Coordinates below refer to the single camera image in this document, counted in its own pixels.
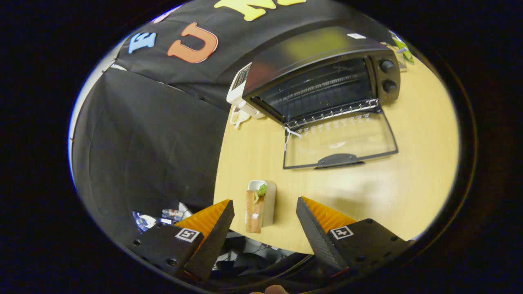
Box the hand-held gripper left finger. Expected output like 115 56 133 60
131 199 235 282

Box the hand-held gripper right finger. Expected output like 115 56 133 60
296 196 415 278

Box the toast sandwich with lettuce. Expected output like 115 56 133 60
245 184 268 234

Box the black toaster oven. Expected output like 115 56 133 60
242 27 402 169

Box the white pop-up toaster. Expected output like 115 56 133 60
226 62 266 120

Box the small white tray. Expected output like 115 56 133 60
246 180 277 228

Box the blue and white bag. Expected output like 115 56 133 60
133 202 192 234

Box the small cream patterned pad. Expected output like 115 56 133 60
230 106 251 130

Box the small clear plastic bottle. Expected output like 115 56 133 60
390 32 415 66

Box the white string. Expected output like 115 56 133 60
284 126 302 152

